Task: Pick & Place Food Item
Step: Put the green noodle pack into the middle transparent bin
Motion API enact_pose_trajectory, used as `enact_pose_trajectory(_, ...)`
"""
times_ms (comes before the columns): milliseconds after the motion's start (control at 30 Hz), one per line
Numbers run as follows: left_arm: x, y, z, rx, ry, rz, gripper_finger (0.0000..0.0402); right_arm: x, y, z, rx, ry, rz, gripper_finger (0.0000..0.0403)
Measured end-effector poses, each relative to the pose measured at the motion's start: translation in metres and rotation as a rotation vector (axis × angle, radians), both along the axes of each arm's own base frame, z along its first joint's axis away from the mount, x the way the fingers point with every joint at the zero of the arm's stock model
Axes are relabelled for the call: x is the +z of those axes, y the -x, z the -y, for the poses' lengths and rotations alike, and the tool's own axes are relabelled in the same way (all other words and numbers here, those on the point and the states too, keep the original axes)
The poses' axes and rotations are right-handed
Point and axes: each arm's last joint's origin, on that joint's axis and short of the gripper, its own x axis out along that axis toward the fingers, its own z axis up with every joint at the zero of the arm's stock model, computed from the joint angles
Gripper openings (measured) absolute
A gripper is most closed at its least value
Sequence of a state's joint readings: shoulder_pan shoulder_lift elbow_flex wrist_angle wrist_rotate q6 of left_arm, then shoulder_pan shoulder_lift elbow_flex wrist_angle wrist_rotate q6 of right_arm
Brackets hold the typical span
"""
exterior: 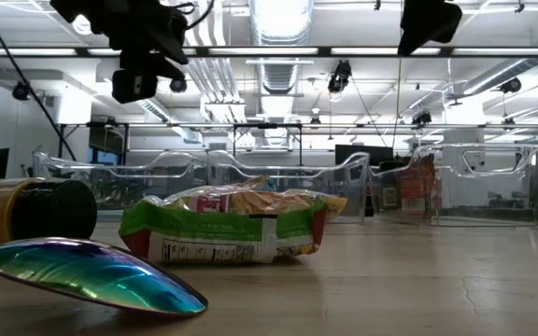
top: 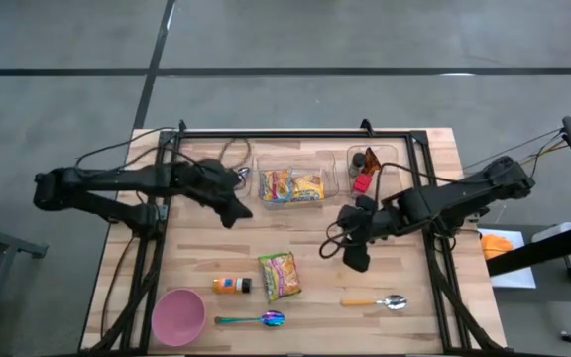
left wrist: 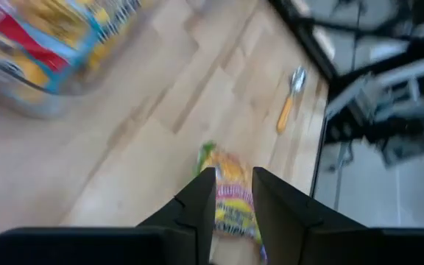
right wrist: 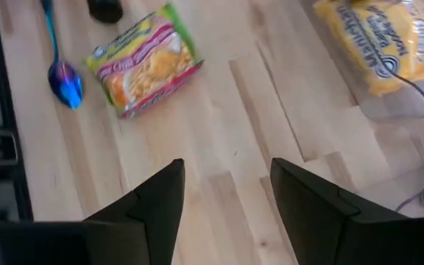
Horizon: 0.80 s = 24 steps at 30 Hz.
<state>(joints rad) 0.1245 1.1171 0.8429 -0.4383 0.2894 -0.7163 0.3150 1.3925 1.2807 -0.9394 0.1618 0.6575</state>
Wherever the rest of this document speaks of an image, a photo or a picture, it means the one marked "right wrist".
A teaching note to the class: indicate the yellow ramen noodle packet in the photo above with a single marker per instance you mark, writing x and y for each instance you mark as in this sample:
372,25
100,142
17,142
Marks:
374,40

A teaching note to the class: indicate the clear plastic bin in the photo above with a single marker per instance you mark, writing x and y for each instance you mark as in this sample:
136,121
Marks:
381,106

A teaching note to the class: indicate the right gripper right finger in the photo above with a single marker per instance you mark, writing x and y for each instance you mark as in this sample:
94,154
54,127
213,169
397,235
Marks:
307,221

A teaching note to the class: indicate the iridescent rainbow spoon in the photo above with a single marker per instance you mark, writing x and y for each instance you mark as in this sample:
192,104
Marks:
64,82

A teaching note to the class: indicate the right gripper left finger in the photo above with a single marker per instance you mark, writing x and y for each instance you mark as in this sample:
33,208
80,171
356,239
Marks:
149,228

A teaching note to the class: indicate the black aluminium table frame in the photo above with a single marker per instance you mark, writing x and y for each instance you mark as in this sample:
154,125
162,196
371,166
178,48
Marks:
9,110

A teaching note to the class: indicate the orange spice bottle black cap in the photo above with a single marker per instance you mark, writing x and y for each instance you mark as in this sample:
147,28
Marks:
105,11

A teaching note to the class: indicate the green-edged ramen noodle packet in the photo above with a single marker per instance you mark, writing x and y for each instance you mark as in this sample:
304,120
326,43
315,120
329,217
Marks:
145,66

